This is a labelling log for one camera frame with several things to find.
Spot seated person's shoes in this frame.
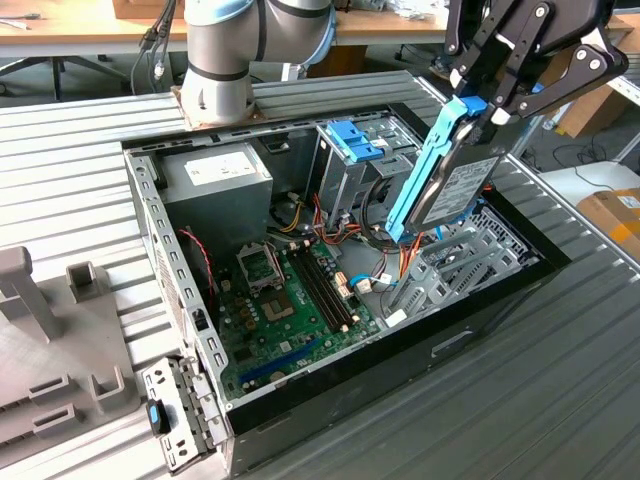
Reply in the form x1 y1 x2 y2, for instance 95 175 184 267
429 53 454 80

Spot black open PC case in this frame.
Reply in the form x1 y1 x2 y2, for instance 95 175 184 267
121 102 574 476

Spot CPU socket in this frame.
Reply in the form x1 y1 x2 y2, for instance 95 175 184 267
234 241 285 296

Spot green motherboard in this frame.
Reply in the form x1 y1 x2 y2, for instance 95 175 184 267
214 234 385 401

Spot orange yellow disk power wire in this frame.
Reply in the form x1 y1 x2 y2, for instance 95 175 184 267
398 233 425 281

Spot grey power supply unit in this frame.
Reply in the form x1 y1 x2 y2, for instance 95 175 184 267
158 143 275 251

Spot black office chair base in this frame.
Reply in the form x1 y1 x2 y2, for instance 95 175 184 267
0 53 130 101

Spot yellow orange power wire bundle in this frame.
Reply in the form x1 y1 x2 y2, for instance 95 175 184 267
269 192 364 249

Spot labelled cardboard box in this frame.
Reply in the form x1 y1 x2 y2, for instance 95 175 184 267
577 187 640 261

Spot metal optical drive cage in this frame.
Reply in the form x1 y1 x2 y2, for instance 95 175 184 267
305 110 435 229

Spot black arm foot cables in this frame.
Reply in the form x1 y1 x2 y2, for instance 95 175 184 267
132 0 177 96

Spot brown cardboard box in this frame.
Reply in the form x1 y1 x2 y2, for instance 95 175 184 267
110 0 187 21

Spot black RAM slot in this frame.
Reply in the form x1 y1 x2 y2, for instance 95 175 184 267
310 243 361 325
303 246 354 329
296 248 346 332
289 249 340 335

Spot brown square base plate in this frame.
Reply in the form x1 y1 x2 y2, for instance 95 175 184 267
169 84 267 132

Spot blue expansion slot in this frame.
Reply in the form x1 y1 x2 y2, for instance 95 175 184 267
238 338 320 386

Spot large brown cardboard sheet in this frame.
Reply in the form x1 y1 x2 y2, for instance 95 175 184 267
542 49 632 140

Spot metal expansion card retainer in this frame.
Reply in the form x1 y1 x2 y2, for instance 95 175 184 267
142 353 232 475

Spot hard disk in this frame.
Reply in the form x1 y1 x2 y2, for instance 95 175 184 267
384 94 504 246

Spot wooden office desk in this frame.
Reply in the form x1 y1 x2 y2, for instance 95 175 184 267
0 0 636 59

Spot grey parts rack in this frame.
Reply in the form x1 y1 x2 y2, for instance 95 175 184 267
0 244 145 449

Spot black square chipset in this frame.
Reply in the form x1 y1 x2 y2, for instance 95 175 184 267
259 291 297 325

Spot blue black retainer latch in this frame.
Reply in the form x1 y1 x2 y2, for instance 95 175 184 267
145 397 172 435

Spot black wire bundle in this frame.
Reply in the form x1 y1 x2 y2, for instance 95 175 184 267
360 175 401 249

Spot red black twisted wire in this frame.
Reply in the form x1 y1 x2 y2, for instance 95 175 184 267
177 228 217 297

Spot blue drive cage latch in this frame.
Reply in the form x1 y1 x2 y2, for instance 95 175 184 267
323 119 395 164

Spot metal disk bay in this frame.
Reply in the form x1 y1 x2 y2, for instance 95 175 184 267
382 199 544 329

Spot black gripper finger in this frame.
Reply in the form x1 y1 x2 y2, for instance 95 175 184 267
492 43 630 127
443 0 554 101

